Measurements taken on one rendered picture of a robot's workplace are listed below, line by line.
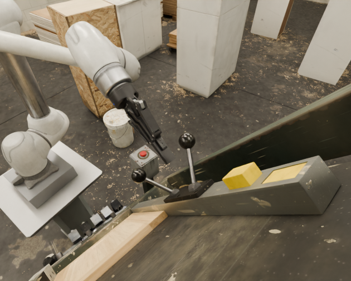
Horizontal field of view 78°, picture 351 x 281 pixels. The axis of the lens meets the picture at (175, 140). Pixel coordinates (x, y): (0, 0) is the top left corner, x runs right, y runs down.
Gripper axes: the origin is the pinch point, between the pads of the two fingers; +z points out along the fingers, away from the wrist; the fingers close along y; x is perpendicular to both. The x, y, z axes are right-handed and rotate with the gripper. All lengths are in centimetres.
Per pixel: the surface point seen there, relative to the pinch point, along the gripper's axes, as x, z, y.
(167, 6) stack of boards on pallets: -361, -286, 312
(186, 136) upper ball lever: -0.3, 0.8, -13.6
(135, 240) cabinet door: 17.9, 14.7, 8.3
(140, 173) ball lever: 9.1, 1.3, -1.9
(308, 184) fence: 6.0, 12.7, -38.0
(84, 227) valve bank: 28, 6, 76
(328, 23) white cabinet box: -349, -18, 86
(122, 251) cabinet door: 21.7, 14.6, 8.3
